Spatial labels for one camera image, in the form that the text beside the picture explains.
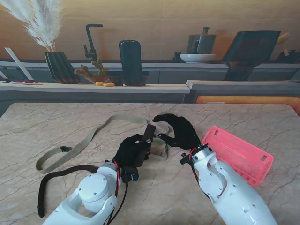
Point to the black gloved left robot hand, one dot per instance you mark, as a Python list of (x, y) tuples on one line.
[(131, 150)]

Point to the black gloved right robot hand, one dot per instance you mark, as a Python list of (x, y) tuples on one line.
[(182, 133)]

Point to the dark brown woven belt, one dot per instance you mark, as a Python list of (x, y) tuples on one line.
[(149, 131)]

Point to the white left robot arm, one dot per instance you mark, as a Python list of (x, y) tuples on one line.
[(93, 187)]

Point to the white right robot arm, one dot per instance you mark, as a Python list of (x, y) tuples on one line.
[(229, 187)]

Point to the beige woven belt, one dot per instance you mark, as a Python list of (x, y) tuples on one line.
[(129, 118)]

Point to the pink plastic storage basket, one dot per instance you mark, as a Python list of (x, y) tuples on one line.
[(236, 154)]

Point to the yellow lemons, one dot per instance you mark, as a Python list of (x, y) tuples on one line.
[(105, 84)]

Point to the small black figurine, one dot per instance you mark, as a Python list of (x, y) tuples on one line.
[(177, 57)]

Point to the white speckled bowl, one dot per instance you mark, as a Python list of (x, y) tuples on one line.
[(197, 58)]

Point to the green cactus plant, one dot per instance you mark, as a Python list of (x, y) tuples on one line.
[(93, 70)]

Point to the tall black appliance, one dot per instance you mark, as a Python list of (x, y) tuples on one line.
[(130, 61)]

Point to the grey lidded pot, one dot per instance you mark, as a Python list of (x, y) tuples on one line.
[(204, 43)]

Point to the dark angular stand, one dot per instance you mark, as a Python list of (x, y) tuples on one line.
[(250, 54)]

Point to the dark ribbed vase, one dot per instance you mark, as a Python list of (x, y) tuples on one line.
[(61, 68)]

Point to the black kitchen faucet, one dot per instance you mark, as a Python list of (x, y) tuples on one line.
[(90, 42)]

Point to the plate with red food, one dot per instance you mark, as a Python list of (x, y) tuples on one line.
[(25, 82)]

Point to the white leaning board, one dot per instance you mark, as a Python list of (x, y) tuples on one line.
[(18, 63)]

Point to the white pampas grass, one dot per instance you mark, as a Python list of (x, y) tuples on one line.
[(39, 21)]

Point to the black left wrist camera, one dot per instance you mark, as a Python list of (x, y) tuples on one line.
[(130, 175)]

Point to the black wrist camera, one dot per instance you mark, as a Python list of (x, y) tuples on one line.
[(130, 175), (186, 159)]

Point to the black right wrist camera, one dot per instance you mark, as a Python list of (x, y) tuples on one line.
[(186, 159)]

